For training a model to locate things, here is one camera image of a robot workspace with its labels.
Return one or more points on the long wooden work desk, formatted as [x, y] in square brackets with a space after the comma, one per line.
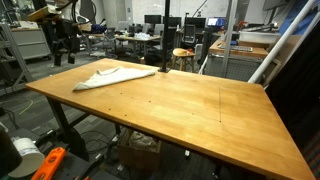
[138, 38]

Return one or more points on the round wooden stool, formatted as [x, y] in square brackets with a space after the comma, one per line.
[181, 52]

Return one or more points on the black computer monitor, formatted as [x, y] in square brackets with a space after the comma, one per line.
[195, 22]
[152, 19]

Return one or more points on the grey metal shelf frame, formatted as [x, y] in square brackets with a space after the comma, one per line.
[11, 53]

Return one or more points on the grey mesh office chair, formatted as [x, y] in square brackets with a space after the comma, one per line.
[108, 40]

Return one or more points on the blue jacket pile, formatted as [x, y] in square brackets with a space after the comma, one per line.
[98, 28]

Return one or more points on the wooden mount plate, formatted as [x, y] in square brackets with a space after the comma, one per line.
[43, 13]

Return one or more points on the lit blue computer monitor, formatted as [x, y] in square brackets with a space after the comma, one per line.
[216, 22]

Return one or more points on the perforated metal panel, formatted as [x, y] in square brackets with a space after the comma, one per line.
[240, 68]

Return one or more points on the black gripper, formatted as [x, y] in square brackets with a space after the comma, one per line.
[65, 36]

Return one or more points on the small orange object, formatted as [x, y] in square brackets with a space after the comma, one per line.
[190, 51]

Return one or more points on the white cloth towel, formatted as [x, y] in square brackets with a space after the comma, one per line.
[110, 76]

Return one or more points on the white plastic bin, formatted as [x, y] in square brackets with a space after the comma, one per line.
[258, 36]

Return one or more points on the white leaning pole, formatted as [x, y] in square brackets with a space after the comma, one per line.
[283, 40]

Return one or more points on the cardboard box with paper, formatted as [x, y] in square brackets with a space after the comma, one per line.
[138, 155]

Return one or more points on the grey vertical metal post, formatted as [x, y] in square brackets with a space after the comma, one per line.
[230, 36]

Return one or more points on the black table leg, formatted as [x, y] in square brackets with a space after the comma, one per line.
[63, 123]

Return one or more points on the orange hand tool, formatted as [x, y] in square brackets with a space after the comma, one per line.
[50, 165]

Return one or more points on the black rounded object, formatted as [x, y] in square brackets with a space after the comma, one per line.
[8, 155]

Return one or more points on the black headrest office chair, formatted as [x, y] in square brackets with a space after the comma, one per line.
[189, 33]

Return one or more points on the wooden office desk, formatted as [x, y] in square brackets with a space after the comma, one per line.
[240, 51]

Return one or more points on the grey drawer cabinet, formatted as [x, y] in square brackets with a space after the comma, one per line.
[31, 43]

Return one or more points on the black bag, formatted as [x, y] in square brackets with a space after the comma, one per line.
[153, 58]

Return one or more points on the grey computer keyboard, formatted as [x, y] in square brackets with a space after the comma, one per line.
[235, 48]

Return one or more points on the white tape roll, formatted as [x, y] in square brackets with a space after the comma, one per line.
[28, 156]

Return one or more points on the black vertical pole stand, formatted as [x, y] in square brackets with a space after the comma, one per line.
[165, 33]

